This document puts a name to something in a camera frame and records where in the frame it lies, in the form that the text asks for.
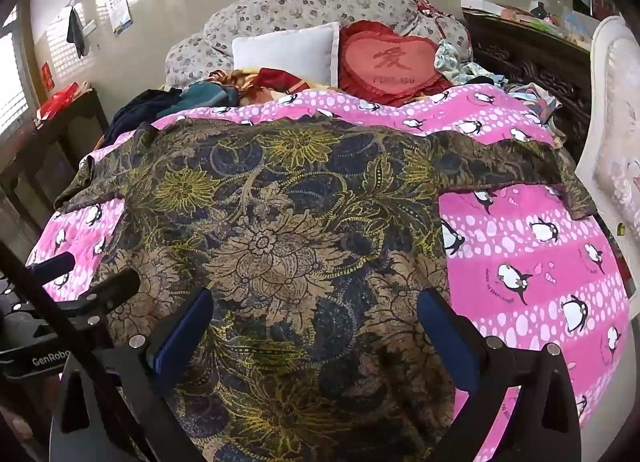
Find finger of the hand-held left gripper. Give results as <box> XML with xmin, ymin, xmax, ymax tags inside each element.
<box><xmin>27</xmin><ymin>252</ymin><xmax>77</xmax><ymax>287</ymax></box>
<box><xmin>30</xmin><ymin>269</ymin><xmax>142</xmax><ymax>337</ymax></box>

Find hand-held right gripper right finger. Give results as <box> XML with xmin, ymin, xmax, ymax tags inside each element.
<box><xmin>417</xmin><ymin>287</ymin><xmax>583</xmax><ymax>462</ymax></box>

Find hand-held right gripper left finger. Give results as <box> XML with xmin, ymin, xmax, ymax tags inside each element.
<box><xmin>49</xmin><ymin>288</ymin><xmax>215</xmax><ymax>462</ymax></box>

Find dark floral shirt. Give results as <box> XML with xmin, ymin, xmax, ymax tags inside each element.
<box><xmin>52</xmin><ymin>117</ymin><xmax>598</xmax><ymax>462</ymax></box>

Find pale mixed clothes pile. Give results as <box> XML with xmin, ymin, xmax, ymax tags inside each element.
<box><xmin>492</xmin><ymin>72</ymin><xmax>563</xmax><ymax>147</ymax></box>

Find pink penguin blanket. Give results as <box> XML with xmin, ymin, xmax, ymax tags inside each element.
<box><xmin>25</xmin><ymin>83</ymin><xmax>631</xmax><ymax>462</ymax></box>

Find dark wooden table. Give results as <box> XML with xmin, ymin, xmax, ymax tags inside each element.
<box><xmin>0</xmin><ymin>86</ymin><xmax>110</xmax><ymax>223</ymax></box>

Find navy cloth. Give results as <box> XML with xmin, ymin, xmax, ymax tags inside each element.
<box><xmin>102</xmin><ymin>88</ymin><xmax>183</xmax><ymax>147</ymax></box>

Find window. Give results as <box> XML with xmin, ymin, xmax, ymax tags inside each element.
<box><xmin>0</xmin><ymin>6</ymin><xmax>28</xmax><ymax>143</ymax></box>

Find teal cloth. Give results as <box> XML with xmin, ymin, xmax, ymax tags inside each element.
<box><xmin>177</xmin><ymin>82</ymin><xmax>241</xmax><ymax>115</ymax></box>

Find dark hanging cloth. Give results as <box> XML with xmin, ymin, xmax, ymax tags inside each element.
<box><xmin>66</xmin><ymin>6</ymin><xmax>90</xmax><ymax>59</ymax></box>

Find yellow and red blanket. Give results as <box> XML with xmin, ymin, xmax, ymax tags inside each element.
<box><xmin>207</xmin><ymin>66</ymin><xmax>341</xmax><ymax>102</ymax></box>

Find light blue patterned cloth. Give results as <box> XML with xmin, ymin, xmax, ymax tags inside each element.
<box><xmin>434</xmin><ymin>40</ymin><xmax>506</xmax><ymax>87</ymax></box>

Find white upholstered chair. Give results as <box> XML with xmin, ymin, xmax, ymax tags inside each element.
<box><xmin>575</xmin><ymin>16</ymin><xmax>640</xmax><ymax>263</ymax></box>

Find red heart cushion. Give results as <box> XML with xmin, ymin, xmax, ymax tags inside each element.
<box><xmin>337</xmin><ymin>20</ymin><xmax>456</xmax><ymax>106</ymax></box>

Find white pillow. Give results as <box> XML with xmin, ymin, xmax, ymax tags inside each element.
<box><xmin>231</xmin><ymin>22</ymin><xmax>341</xmax><ymax>87</ymax></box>

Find pile of colourful small items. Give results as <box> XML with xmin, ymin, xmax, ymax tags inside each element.
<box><xmin>462</xmin><ymin>0</ymin><xmax>593</xmax><ymax>50</ymax></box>

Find red patterned cloth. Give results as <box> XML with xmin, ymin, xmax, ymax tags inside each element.
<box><xmin>404</xmin><ymin>0</ymin><xmax>453</xmax><ymax>22</ymax></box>

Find grey floral quilt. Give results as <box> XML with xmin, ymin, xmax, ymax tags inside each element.
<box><xmin>165</xmin><ymin>0</ymin><xmax>473</xmax><ymax>90</ymax></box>

